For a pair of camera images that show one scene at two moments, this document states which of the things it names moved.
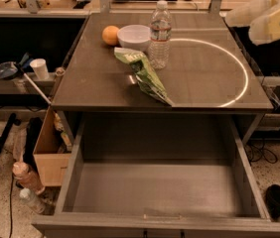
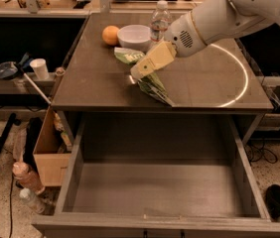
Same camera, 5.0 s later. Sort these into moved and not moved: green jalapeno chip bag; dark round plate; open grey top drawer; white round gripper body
Moved: white round gripper body
Not moved: green jalapeno chip bag; dark round plate; open grey top drawer
